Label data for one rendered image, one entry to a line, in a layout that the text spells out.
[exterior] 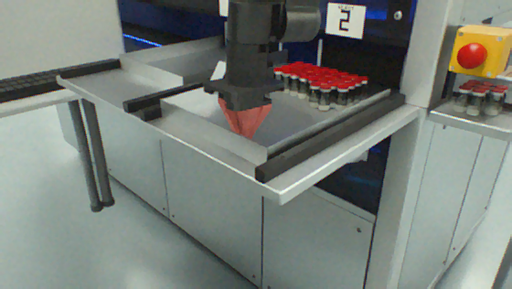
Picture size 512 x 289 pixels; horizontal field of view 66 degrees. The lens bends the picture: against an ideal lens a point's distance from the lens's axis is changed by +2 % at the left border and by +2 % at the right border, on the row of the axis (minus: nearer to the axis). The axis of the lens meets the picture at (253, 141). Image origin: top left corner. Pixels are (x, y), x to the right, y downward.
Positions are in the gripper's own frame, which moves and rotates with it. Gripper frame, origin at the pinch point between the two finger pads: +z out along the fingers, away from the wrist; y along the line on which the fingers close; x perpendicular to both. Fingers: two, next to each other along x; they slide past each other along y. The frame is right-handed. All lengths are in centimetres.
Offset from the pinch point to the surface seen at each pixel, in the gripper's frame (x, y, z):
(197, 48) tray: 54, 33, -2
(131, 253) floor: 86, 25, 88
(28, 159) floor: 202, 23, 89
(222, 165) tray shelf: -0.3, -3.9, 2.6
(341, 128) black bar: -8.0, 14.1, -1.5
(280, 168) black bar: -8.4, -0.8, 0.7
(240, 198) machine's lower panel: 38, 40, 44
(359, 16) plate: 3.8, 34.3, -16.4
